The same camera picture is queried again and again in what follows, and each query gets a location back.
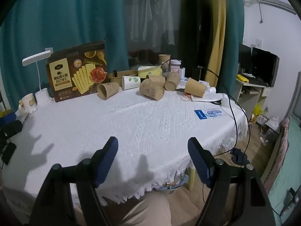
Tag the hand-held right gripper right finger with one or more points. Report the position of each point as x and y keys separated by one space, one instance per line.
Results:
x=199 y=164

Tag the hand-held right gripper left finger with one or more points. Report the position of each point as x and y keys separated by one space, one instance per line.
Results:
x=105 y=162

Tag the plain brown paper cup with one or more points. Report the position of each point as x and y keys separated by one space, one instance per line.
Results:
x=195 y=87
x=109 y=90

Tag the white green-print paper cup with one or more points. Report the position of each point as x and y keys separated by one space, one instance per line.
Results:
x=130 y=82

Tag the large printed brown paper cup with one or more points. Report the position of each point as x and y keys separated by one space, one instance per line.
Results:
x=150 y=89

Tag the pale green table leg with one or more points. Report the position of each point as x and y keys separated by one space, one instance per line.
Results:
x=191 y=176

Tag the white fringed tablecloth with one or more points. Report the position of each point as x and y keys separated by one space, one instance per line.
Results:
x=141 y=124

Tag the blue and white card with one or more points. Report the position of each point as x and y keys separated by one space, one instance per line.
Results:
x=210 y=114

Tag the person's leg beige trousers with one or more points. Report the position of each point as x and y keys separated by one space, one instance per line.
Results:
x=131 y=211

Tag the white charger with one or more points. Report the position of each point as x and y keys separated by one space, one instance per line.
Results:
x=225 y=101

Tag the white power strip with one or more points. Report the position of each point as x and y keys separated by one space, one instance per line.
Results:
x=264 y=138

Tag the yellow plastic bag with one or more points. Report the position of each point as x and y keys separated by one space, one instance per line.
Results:
x=257 y=109

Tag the white side desk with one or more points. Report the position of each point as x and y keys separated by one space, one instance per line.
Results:
x=249 y=94

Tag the teal bed sheet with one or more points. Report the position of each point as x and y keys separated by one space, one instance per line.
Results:
x=287 y=164

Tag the white printed mug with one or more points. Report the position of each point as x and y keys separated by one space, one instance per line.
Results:
x=29 y=103

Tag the yellow packet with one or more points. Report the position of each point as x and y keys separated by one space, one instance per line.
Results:
x=242 y=78

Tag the brown cracker box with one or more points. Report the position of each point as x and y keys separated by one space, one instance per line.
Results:
x=63 y=75

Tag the black phone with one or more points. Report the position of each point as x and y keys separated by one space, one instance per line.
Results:
x=9 y=153

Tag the clear jar pink label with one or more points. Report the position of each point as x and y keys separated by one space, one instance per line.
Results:
x=176 y=68

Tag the yellow tissue box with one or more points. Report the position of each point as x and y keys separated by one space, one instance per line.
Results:
x=149 y=71

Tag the black monitor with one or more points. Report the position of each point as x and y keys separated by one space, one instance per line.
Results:
x=264 y=66

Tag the white desk lamp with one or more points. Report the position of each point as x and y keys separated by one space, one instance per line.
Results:
x=37 y=58

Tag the yellow curtain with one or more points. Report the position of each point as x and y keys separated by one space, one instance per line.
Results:
x=217 y=40

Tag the narrow teal curtain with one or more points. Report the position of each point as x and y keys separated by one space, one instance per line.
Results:
x=235 y=16

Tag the wide teal curtain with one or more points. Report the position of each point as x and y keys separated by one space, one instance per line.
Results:
x=58 y=16

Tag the hanging white clothes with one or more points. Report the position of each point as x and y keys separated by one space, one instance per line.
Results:
x=152 y=16

